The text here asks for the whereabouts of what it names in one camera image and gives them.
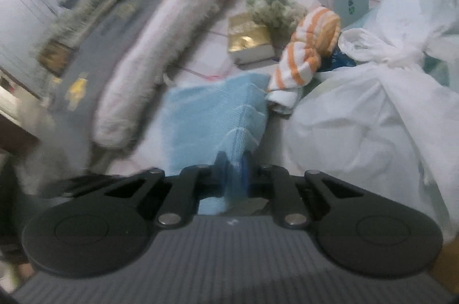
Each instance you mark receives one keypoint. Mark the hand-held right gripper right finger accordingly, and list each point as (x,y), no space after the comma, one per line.
(247,170)

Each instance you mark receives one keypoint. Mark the small gold box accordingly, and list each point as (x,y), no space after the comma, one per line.
(53,56)

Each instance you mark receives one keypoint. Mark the green fuzzy cloth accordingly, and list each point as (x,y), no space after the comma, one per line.
(276,9)

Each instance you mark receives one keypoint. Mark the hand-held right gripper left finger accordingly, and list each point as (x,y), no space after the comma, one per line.
(221,169)

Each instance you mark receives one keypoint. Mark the gold covered book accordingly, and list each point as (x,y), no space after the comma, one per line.
(249,38)

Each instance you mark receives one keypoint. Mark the grey blanket with yellow print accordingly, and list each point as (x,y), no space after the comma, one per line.
(107,49)

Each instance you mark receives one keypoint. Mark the long white fuzzy bolster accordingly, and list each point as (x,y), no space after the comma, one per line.
(161,38)

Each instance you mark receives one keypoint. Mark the pale teal tin box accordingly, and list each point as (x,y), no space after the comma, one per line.
(351,2)

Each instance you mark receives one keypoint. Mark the dark blue bag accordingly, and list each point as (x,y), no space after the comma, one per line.
(337,61)

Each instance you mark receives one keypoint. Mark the light blue towel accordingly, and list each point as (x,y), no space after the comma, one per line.
(208,117)

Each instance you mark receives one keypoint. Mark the white plastic bag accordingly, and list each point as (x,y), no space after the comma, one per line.
(358,131)

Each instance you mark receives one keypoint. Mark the orange striped white cloth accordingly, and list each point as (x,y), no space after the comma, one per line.
(308,52)

